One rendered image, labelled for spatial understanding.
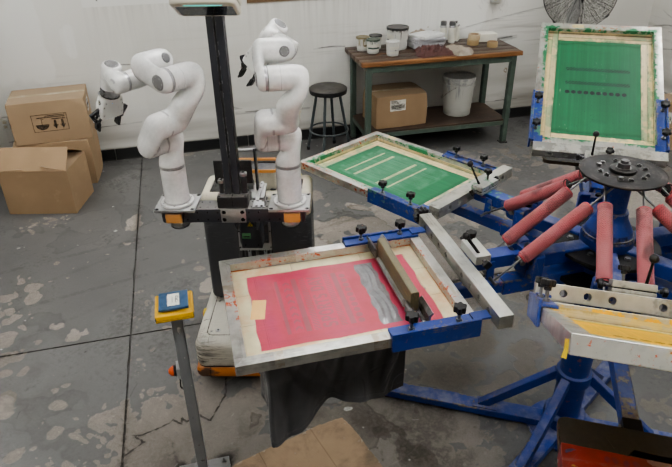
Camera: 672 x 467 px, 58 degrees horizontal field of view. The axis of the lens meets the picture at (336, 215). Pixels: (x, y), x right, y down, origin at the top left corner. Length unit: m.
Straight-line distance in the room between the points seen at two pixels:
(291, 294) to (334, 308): 0.17
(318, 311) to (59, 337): 2.05
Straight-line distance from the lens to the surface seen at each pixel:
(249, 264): 2.28
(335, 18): 5.72
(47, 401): 3.42
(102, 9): 5.55
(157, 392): 3.26
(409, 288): 2.00
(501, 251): 2.28
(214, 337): 3.06
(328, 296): 2.13
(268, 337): 1.97
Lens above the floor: 2.23
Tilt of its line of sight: 29 degrees down
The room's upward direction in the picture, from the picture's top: 1 degrees counter-clockwise
